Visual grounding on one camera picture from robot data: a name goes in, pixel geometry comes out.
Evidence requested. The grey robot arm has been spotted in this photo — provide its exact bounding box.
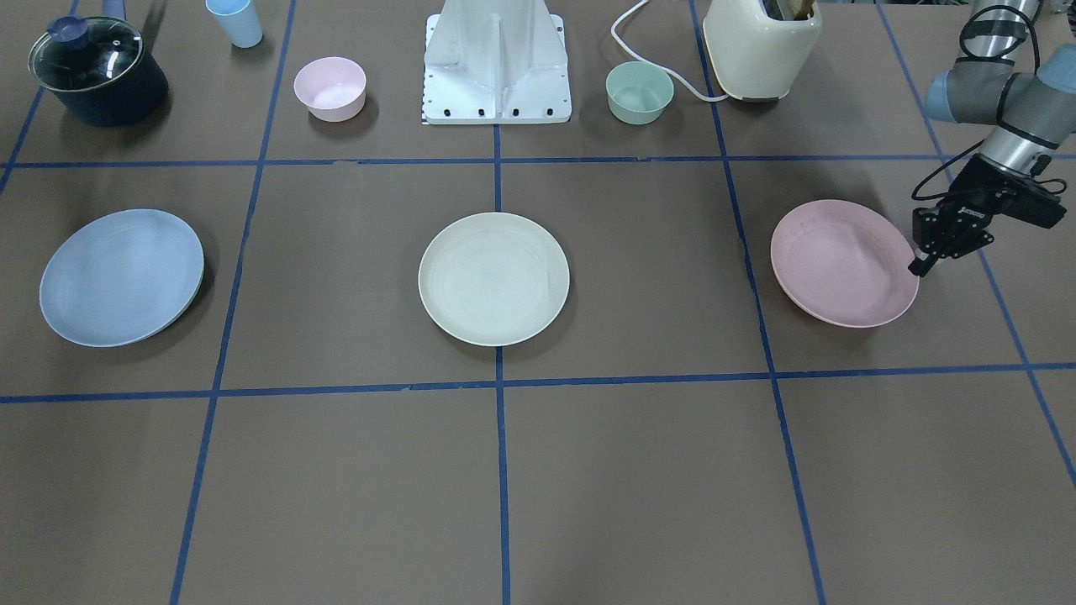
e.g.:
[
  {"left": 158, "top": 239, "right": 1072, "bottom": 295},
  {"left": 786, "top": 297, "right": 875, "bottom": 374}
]
[{"left": 910, "top": 1, "right": 1075, "bottom": 276}]

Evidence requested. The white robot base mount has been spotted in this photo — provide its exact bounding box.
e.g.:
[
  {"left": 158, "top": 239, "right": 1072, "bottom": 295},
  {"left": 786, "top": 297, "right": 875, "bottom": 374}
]
[{"left": 420, "top": 1, "right": 572, "bottom": 125}]

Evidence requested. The blue plate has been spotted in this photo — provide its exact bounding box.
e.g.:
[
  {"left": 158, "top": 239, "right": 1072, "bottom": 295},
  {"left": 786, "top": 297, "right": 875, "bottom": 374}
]
[{"left": 39, "top": 209, "right": 206, "bottom": 348}]

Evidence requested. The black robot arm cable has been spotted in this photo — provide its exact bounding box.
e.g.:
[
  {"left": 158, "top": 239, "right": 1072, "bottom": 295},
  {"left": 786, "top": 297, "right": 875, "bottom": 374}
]
[{"left": 911, "top": 4, "right": 1062, "bottom": 205}]

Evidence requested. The dark blue cooking pot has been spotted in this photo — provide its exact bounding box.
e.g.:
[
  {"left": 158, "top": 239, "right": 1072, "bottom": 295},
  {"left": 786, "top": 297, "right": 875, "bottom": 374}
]
[{"left": 37, "top": 1, "right": 168, "bottom": 127}]

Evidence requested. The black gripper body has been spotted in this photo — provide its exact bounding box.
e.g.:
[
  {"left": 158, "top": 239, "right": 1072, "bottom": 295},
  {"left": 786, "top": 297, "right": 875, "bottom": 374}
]
[{"left": 912, "top": 154, "right": 1027, "bottom": 263}]

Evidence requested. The glass pot lid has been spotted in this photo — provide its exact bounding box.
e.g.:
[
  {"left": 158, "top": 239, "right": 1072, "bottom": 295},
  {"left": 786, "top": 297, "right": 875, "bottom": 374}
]
[{"left": 28, "top": 16, "right": 145, "bottom": 92}]

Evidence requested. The light blue cup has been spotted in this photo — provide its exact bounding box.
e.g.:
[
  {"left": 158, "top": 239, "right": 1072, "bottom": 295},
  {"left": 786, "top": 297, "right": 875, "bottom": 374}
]
[{"left": 206, "top": 0, "right": 264, "bottom": 50}]

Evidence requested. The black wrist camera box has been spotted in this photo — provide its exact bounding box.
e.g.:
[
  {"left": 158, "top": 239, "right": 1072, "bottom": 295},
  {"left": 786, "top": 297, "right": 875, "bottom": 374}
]
[{"left": 999, "top": 177, "right": 1066, "bottom": 229}]

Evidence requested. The pink plate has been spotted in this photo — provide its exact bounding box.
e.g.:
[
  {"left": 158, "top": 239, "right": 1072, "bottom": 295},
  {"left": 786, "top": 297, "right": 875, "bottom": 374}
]
[{"left": 770, "top": 199, "right": 920, "bottom": 329}]

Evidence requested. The cream plate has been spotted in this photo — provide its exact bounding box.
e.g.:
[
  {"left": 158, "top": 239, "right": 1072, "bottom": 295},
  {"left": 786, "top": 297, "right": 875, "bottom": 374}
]
[{"left": 416, "top": 212, "right": 570, "bottom": 347}]

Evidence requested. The pink bowl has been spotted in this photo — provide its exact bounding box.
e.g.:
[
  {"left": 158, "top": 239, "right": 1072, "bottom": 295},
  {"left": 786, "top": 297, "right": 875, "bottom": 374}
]
[{"left": 293, "top": 56, "right": 367, "bottom": 123}]

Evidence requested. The cream toaster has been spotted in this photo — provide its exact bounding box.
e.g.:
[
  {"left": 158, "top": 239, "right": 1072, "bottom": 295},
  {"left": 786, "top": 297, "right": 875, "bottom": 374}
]
[{"left": 702, "top": 1, "right": 823, "bottom": 103}]

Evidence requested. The green bowl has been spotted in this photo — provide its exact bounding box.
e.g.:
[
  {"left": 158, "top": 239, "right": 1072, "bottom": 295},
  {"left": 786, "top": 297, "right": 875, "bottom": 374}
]
[{"left": 604, "top": 60, "right": 675, "bottom": 125}]

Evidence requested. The white power cord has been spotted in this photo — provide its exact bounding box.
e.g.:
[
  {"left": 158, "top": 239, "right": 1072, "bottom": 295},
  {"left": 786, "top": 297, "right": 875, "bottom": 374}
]
[{"left": 610, "top": 0, "right": 730, "bottom": 103}]

